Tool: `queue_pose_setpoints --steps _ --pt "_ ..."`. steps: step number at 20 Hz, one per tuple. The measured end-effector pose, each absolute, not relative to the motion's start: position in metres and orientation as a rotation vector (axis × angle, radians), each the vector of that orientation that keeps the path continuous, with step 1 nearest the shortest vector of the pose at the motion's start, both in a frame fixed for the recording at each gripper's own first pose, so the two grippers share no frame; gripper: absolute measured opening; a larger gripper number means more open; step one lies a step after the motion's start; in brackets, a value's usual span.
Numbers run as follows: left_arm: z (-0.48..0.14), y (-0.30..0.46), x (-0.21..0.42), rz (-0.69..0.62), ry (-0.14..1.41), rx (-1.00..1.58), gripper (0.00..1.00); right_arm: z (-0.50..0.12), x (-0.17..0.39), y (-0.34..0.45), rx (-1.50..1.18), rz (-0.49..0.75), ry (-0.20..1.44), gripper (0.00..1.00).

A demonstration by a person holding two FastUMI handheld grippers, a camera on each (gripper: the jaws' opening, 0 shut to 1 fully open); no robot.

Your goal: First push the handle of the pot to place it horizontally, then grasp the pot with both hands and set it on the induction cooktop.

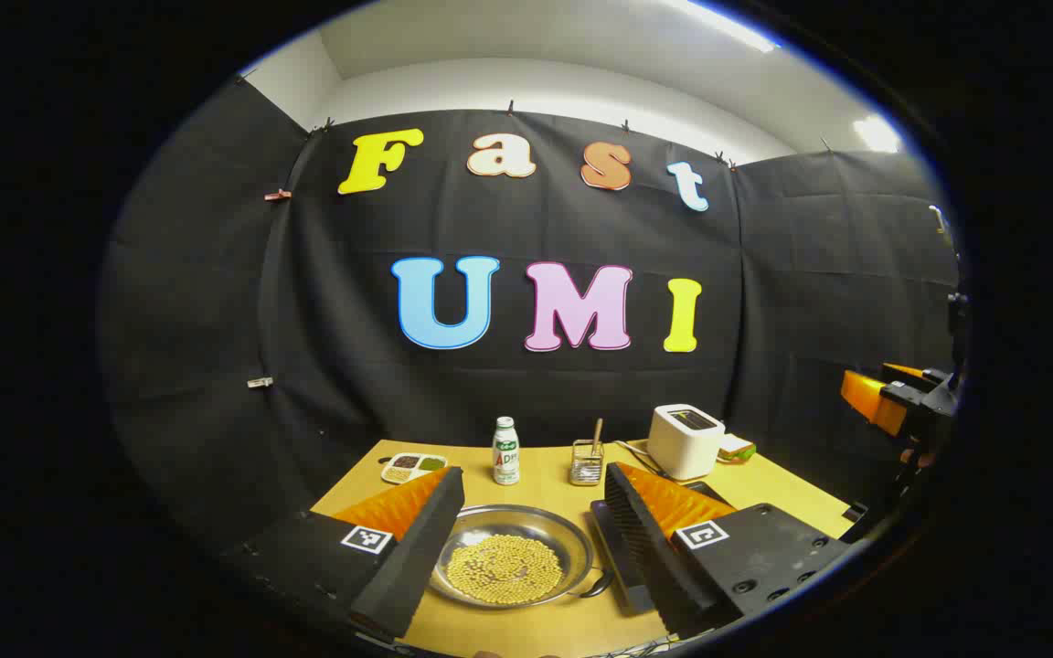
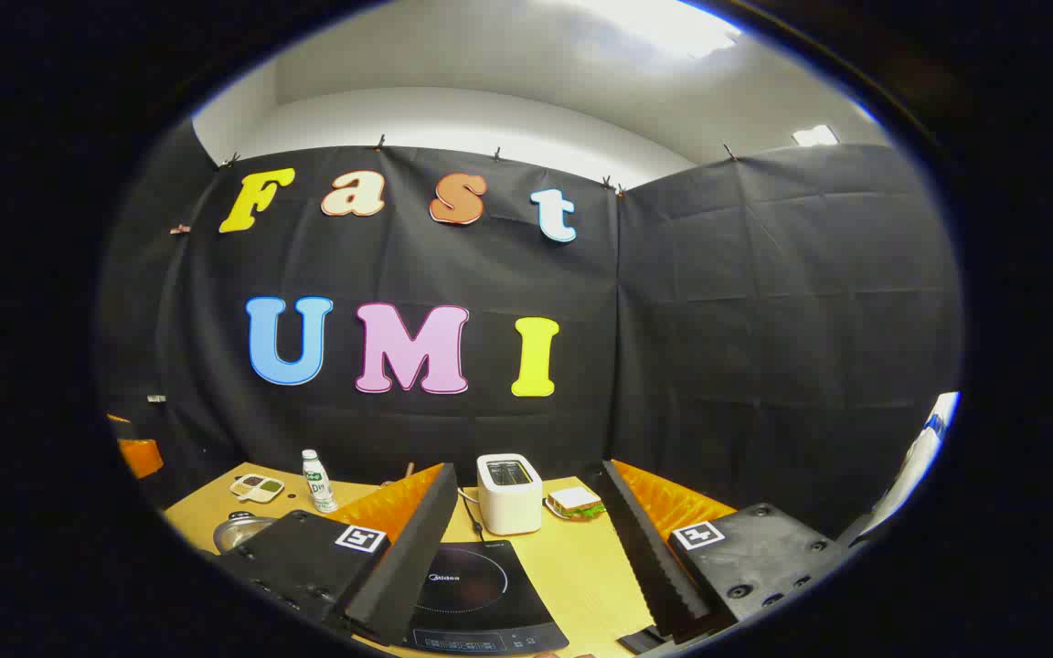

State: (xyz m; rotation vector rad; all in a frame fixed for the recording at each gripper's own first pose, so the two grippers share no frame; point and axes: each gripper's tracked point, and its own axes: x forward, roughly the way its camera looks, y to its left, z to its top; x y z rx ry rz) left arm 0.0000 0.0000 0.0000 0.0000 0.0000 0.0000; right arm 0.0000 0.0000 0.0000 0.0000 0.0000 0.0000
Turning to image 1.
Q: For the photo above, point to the small ceiling light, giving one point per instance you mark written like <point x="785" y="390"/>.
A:
<point x="876" y="134"/>

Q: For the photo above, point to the copper cloth clip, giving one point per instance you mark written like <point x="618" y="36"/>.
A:
<point x="277" y="195"/>

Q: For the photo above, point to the black induction cooktop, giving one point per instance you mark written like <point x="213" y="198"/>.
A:
<point x="620" y="557"/>

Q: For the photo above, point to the sandwich on small plate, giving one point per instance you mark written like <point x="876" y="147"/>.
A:
<point x="735" y="448"/>

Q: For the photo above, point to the white bottle with green label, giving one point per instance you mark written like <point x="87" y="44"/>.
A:
<point x="505" y="457"/>

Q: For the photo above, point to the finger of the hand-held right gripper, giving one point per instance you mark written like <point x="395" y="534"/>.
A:
<point x="874" y="397"/>

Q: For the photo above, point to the clear square utensil holder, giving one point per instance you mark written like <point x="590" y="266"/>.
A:
<point x="586" y="471"/>

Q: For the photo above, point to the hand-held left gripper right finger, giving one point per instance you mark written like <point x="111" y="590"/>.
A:
<point x="645" y="557"/>

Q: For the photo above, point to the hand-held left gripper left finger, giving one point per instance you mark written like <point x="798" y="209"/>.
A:
<point x="417" y="557"/>

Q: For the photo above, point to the pile of yellow soybeans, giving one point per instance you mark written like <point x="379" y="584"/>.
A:
<point x="504" y="571"/>

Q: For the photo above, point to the white toaster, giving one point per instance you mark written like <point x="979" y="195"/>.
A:
<point x="684" y="443"/>

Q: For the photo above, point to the white divided dish of grains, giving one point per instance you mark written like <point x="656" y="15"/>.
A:
<point x="412" y="467"/>

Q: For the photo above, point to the black backdrop cloth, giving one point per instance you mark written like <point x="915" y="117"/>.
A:
<point x="526" y="402"/>

